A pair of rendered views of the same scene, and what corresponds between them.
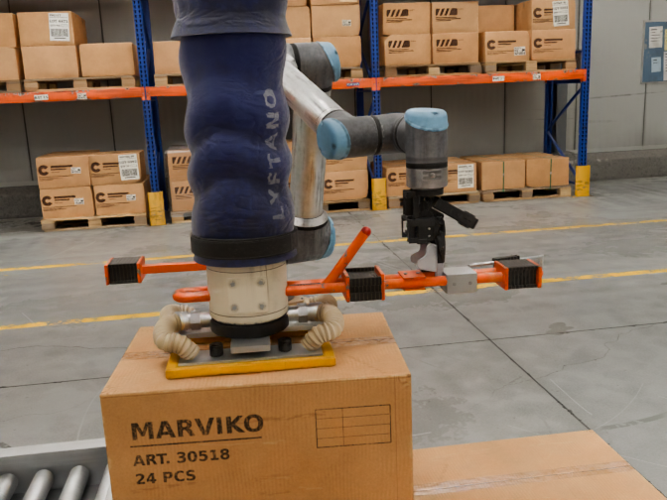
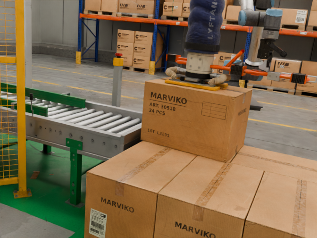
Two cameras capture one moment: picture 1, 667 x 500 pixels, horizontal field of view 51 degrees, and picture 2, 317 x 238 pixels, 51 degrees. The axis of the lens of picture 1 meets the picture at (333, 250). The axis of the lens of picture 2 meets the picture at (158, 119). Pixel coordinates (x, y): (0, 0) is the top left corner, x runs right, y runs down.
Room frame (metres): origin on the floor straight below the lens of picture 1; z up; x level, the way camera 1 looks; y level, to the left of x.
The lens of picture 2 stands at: (-0.49, -0.73, 1.25)
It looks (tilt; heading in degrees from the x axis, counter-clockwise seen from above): 15 degrees down; 31
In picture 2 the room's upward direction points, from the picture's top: 5 degrees clockwise
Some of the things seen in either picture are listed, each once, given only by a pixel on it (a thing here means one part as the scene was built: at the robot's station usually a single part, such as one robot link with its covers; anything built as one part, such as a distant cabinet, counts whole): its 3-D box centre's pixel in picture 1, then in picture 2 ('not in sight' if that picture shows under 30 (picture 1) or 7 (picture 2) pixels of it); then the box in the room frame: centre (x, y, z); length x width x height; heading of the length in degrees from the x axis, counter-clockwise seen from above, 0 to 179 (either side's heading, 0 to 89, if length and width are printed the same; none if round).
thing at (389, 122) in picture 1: (397, 133); (268, 19); (1.64, -0.16, 1.39); 0.12 x 0.12 x 0.09; 21
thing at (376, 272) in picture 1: (362, 283); (237, 70); (1.49, -0.06, 1.07); 0.10 x 0.08 x 0.06; 6
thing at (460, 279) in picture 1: (458, 280); (273, 75); (1.52, -0.27, 1.07); 0.07 x 0.07 x 0.04; 6
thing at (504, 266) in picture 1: (517, 274); (298, 78); (1.52, -0.41, 1.07); 0.08 x 0.07 x 0.05; 96
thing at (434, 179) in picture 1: (427, 178); (270, 35); (1.53, -0.21, 1.29); 0.10 x 0.09 x 0.05; 8
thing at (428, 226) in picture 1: (424, 215); (266, 49); (1.53, -0.20, 1.21); 0.09 x 0.08 x 0.12; 98
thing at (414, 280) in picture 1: (332, 271); (234, 67); (1.61, 0.01, 1.07); 0.93 x 0.30 x 0.04; 96
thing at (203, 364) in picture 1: (251, 352); (192, 82); (1.37, 0.18, 0.97); 0.34 x 0.10 x 0.05; 96
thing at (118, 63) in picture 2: not in sight; (115, 112); (1.84, 1.16, 0.50); 0.07 x 0.07 x 1.00; 8
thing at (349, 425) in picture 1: (265, 431); (196, 114); (1.47, 0.17, 0.74); 0.60 x 0.40 x 0.40; 94
